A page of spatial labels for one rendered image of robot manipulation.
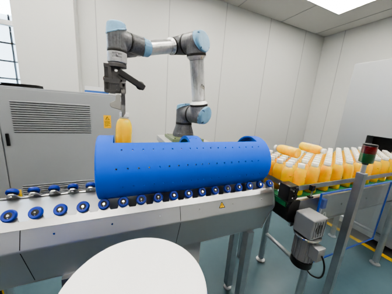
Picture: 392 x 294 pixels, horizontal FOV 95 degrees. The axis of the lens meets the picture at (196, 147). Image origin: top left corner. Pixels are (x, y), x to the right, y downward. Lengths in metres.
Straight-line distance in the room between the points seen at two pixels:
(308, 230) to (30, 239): 1.23
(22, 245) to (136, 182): 0.44
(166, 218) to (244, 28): 4.23
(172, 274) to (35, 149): 2.16
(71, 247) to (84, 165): 1.54
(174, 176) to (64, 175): 1.81
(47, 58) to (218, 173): 2.94
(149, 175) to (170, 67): 3.09
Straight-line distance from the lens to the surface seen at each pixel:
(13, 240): 0.96
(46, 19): 3.47
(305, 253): 1.30
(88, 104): 2.28
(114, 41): 0.86
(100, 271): 0.50
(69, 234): 0.92
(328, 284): 1.66
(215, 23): 4.28
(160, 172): 0.79
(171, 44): 1.20
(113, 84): 0.84
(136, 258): 0.51
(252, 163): 1.00
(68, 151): 2.39
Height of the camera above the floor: 1.39
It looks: 13 degrees down
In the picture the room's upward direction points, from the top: 4 degrees clockwise
